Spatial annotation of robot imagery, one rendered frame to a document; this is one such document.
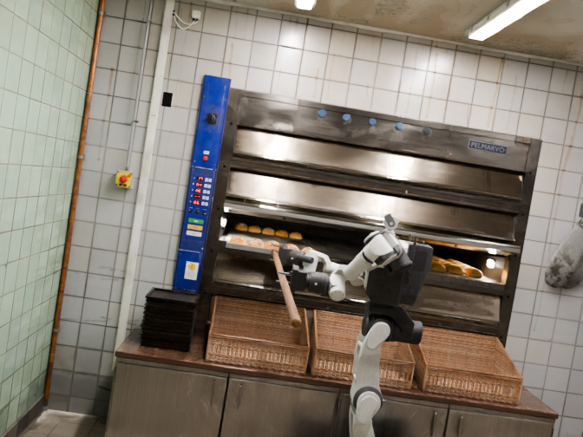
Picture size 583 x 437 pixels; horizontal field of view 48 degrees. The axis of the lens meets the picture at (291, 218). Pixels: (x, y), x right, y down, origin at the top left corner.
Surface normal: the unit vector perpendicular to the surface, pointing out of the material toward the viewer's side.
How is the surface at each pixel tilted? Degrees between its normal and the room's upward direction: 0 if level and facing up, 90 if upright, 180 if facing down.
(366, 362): 114
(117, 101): 90
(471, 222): 70
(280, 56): 90
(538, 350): 90
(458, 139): 90
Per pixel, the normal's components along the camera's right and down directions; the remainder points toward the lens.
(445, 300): 0.10, -0.28
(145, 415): 0.05, 0.07
